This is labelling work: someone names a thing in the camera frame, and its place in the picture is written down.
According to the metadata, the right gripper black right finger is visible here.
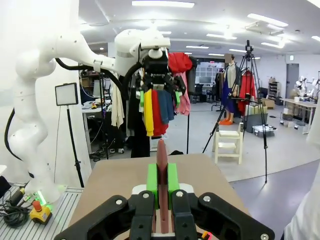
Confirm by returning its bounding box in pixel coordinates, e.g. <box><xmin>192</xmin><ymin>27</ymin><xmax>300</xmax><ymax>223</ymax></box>
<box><xmin>167</xmin><ymin>162</ymin><xmax>276</xmax><ymax>240</ymax></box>

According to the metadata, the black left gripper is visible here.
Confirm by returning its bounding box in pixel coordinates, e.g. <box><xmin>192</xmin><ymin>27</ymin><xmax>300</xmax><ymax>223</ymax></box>
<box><xmin>136</xmin><ymin>54</ymin><xmax>187</xmax><ymax>113</ymax></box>

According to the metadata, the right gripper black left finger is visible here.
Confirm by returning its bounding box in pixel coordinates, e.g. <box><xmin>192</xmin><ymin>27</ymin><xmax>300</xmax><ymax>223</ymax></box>
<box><xmin>53</xmin><ymin>163</ymin><xmax>160</xmax><ymax>240</ymax></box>

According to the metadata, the brown pencil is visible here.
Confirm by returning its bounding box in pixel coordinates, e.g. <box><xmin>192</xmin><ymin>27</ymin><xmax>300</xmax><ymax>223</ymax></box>
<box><xmin>156</xmin><ymin>139</ymin><xmax>169</xmax><ymax>235</ymax></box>

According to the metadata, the blue hanging garment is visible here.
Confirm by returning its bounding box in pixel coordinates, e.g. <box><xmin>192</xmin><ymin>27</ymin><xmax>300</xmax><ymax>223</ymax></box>
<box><xmin>157</xmin><ymin>89</ymin><xmax>175</xmax><ymax>125</ymax></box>

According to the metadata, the yellow hanging garment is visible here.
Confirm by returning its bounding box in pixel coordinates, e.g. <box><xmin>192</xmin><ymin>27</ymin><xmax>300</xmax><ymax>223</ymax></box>
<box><xmin>142</xmin><ymin>89</ymin><xmax>155</xmax><ymax>137</ymax></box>

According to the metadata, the red hanging garment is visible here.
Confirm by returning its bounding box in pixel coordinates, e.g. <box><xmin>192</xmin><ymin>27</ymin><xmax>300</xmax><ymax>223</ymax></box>
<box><xmin>151</xmin><ymin>89</ymin><xmax>170</xmax><ymax>137</ymax></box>

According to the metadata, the pink hanging garment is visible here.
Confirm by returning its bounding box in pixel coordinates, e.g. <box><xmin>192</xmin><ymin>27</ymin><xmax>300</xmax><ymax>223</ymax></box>
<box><xmin>172</xmin><ymin>71</ymin><xmax>191</xmax><ymax>116</ymax></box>

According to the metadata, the red hanging jacket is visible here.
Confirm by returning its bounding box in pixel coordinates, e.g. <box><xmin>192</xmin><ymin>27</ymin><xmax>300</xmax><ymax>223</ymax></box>
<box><xmin>166</xmin><ymin>51</ymin><xmax>193</xmax><ymax>75</ymax></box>

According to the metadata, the beige hanging garment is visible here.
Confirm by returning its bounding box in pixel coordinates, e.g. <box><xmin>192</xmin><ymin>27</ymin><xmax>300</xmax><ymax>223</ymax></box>
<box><xmin>111</xmin><ymin>79</ymin><xmax>126</xmax><ymax>128</ymax></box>

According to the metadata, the black hanging garment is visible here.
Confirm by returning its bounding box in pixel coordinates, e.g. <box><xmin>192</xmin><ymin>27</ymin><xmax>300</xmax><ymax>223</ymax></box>
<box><xmin>124</xmin><ymin>74</ymin><xmax>151</xmax><ymax>158</ymax></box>

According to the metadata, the mannequin in blue garment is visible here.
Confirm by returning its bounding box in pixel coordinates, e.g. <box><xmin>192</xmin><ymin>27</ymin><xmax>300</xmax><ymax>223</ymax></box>
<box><xmin>219</xmin><ymin>53</ymin><xmax>241</xmax><ymax>126</ymax></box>

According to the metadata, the white wooden step stool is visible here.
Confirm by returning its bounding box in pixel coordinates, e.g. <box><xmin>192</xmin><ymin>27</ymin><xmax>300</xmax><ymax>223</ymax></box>
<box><xmin>212</xmin><ymin>122</ymin><xmax>245</xmax><ymax>165</ymax></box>

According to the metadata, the LED panel light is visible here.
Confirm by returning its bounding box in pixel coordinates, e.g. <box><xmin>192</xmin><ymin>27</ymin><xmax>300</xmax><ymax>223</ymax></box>
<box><xmin>54</xmin><ymin>82</ymin><xmax>79</xmax><ymax>107</ymax></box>

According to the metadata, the yellow emergency stop button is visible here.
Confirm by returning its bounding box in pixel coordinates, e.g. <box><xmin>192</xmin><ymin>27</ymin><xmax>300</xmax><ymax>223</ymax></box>
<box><xmin>29</xmin><ymin>200</ymin><xmax>53</xmax><ymax>225</ymax></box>

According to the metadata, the grey plastic storage bin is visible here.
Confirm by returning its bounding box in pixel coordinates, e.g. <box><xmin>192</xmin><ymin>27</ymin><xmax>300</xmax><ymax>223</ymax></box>
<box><xmin>251</xmin><ymin>124</ymin><xmax>278</xmax><ymax>138</ymax></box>

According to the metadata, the person in white T-shirt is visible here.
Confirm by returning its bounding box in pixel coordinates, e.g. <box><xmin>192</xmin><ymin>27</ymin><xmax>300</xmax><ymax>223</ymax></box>
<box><xmin>283</xmin><ymin>107</ymin><xmax>320</xmax><ymax>240</ymax></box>

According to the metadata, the long wooden work table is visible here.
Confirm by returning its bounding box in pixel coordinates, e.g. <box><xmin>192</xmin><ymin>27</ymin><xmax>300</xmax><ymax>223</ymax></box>
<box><xmin>279</xmin><ymin>97</ymin><xmax>318</xmax><ymax>128</ymax></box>

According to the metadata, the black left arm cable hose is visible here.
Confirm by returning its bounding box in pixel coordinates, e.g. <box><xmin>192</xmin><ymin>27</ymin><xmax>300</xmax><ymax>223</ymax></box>
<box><xmin>4</xmin><ymin>57</ymin><xmax>148</xmax><ymax>180</ymax></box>

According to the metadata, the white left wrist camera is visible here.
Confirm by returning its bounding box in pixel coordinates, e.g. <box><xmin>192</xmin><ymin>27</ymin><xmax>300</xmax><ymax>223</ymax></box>
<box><xmin>139</xmin><ymin>37</ymin><xmax>172</xmax><ymax>51</ymax></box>

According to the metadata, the black camera tripod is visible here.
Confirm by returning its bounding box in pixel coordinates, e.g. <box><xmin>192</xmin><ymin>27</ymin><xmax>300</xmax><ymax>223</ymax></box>
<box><xmin>201</xmin><ymin>39</ymin><xmax>270</xmax><ymax>183</ymax></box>

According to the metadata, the black coiled cable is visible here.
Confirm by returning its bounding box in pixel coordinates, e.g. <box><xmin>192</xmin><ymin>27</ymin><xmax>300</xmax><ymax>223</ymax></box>
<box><xmin>0</xmin><ymin>209</ymin><xmax>32</xmax><ymax>227</ymax></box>

